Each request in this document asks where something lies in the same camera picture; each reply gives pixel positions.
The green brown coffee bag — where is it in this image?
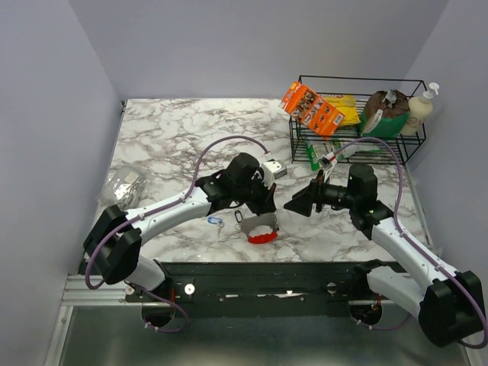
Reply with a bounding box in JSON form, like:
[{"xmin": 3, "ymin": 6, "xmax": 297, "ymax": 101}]
[{"xmin": 359, "ymin": 89, "xmax": 410, "ymax": 140}]

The clear bag of foil items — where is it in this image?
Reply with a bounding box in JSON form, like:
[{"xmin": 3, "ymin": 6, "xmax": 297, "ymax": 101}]
[{"xmin": 99, "ymin": 165, "xmax": 148, "ymax": 210}]

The orange snack box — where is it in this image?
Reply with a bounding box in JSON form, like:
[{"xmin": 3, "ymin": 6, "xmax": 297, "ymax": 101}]
[{"xmin": 280, "ymin": 81, "xmax": 345, "ymax": 140}]

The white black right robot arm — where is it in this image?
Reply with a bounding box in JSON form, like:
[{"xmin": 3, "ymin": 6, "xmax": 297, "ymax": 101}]
[{"xmin": 284, "ymin": 164, "xmax": 487, "ymax": 347}]

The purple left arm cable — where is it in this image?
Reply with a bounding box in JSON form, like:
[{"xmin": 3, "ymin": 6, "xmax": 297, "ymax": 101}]
[{"xmin": 84, "ymin": 135, "xmax": 272, "ymax": 333}]

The black wire basket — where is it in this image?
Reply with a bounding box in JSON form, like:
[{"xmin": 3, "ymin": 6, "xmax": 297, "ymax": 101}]
[{"xmin": 287, "ymin": 75, "xmax": 427, "ymax": 165}]

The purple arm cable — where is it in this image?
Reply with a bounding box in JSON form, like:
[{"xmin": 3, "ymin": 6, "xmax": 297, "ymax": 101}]
[
  {"xmin": 331, "ymin": 136, "xmax": 488, "ymax": 350},
  {"xmin": 84, "ymin": 135, "xmax": 272, "ymax": 333}
]

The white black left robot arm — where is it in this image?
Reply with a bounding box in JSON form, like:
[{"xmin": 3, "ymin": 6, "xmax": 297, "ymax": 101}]
[{"xmin": 83, "ymin": 152, "xmax": 287, "ymax": 301}]

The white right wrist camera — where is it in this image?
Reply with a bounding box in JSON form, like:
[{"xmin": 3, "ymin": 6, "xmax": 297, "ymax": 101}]
[{"xmin": 318, "ymin": 152, "xmax": 337, "ymax": 171}]

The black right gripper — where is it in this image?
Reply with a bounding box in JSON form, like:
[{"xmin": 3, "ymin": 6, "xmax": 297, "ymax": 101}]
[{"xmin": 284, "ymin": 169, "xmax": 358, "ymax": 217}]

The green white snack packet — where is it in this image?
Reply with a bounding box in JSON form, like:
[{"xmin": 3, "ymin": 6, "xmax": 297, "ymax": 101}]
[{"xmin": 304, "ymin": 138, "xmax": 380, "ymax": 171}]

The aluminium frame rail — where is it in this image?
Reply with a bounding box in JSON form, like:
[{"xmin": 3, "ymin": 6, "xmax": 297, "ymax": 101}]
[{"xmin": 61, "ymin": 274, "xmax": 127, "ymax": 307}]

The blue tag small key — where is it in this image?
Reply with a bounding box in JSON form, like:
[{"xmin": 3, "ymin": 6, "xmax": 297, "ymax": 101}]
[{"xmin": 207, "ymin": 216, "xmax": 225, "ymax": 236}]

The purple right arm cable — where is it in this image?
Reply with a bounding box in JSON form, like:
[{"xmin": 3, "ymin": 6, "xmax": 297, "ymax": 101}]
[{"xmin": 331, "ymin": 136, "xmax": 488, "ymax": 350}]

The white pump lotion bottle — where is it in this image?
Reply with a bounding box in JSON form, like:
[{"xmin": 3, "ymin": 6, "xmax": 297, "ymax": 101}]
[{"xmin": 400, "ymin": 82, "xmax": 440, "ymax": 136}]

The yellow chips bag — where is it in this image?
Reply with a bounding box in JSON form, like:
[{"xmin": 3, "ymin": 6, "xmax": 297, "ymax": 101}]
[{"xmin": 322, "ymin": 95, "xmax": 360, "ymax": 127}]

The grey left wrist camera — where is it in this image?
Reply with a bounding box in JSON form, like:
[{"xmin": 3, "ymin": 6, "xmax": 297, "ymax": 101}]
[{"xmin": 261, "ymin": 160, "xmax": 287, "ymax": 180}]

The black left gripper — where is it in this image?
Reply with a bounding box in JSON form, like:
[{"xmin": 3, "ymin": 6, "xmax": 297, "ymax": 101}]
[{"xmin": 233, "ymin": 173, "xmax": 277, "ymax": 217}]

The black metal base rail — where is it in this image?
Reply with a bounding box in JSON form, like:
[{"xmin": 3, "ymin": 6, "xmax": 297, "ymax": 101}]
[{"xmin": 125, "ymin": 261, "xmax": 386, "ymax": 324}]

